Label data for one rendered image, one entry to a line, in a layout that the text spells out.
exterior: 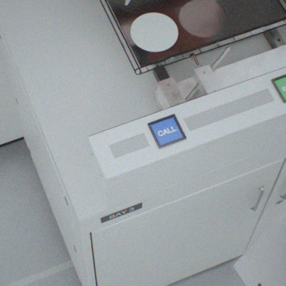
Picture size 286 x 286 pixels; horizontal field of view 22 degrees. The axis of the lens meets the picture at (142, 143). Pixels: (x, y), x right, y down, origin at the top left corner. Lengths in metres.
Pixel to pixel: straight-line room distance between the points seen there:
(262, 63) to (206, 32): 0.13
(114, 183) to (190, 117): 0.19
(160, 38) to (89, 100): 0.20
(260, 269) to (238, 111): 0.30
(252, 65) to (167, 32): 0.19
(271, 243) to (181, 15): 0.52
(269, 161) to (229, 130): 0.25
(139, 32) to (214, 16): 0.17
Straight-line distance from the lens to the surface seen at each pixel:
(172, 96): 1.44
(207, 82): 1.47
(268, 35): 1.64
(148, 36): 1.53
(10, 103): 2.17
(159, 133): 1.34
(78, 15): 1.67
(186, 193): 1.53
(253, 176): 1.61
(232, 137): 1.37
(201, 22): 1.57
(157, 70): 1.48
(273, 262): 1.42
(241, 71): 1.53
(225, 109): 1.38
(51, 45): 1.62
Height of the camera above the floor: 2.14
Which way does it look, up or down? 62 degrees down
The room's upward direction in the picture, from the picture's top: 3 degrees clockwise
